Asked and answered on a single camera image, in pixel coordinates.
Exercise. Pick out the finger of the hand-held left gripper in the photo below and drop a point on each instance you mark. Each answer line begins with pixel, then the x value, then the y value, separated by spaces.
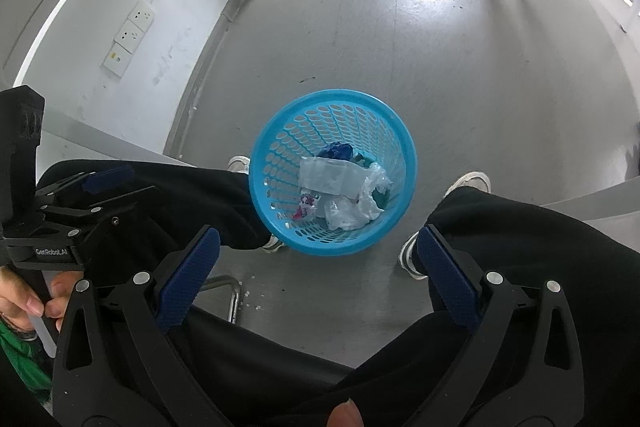
pixel 130 202
pixel 107 179

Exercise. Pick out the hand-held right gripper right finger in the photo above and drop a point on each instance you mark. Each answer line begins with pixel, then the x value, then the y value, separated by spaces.
pixel 445 272

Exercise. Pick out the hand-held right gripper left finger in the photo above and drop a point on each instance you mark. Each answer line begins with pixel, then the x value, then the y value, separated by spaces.
pixel 190 277

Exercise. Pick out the green wrapper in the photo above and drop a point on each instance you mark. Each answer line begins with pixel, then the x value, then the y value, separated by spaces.
pixel 382 199

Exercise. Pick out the white printed bag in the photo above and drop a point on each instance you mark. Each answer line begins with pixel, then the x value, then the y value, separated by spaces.
pixel 350 212

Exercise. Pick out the clear printed plastic bag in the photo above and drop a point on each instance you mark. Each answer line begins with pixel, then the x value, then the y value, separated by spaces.
pixel 305 206

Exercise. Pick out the clear plastic wrap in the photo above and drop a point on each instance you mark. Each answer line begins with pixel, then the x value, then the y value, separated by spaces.
pixel 330 177

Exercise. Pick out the blue packet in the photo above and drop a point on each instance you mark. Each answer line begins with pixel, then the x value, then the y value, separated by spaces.
pixel 340 151

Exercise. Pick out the blue plastic wastebasket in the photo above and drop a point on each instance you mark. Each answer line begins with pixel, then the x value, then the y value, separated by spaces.
pixel 280 142

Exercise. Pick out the person's left forearm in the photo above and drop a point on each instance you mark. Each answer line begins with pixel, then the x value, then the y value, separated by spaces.
pixel 20 367

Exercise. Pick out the person's left hand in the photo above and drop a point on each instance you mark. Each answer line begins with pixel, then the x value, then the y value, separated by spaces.
pixel 20 302

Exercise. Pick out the person's right hand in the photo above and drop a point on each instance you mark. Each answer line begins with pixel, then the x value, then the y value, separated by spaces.
pixel 345 414

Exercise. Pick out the chrome chair leg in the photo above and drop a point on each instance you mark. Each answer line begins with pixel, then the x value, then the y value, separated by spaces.
pixel 233 302

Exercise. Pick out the person's legs black trousers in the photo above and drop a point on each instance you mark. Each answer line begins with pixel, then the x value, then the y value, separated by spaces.
pixel 525 267

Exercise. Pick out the person's right white shoe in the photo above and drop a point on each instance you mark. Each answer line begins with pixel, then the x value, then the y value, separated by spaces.
pixel 470 182

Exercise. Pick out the person's white shoe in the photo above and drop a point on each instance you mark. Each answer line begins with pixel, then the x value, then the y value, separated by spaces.
pixel 470 182
pixel 237 164

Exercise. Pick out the person's left white shoe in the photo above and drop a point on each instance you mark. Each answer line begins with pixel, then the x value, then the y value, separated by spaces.
pixel 237 164

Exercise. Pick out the white wall plate yellow sticker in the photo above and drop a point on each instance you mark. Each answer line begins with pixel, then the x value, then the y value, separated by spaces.
pixel 116 59

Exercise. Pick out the white wall socket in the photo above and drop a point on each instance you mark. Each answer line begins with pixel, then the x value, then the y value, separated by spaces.
pixel 142 14
pixel 129 37

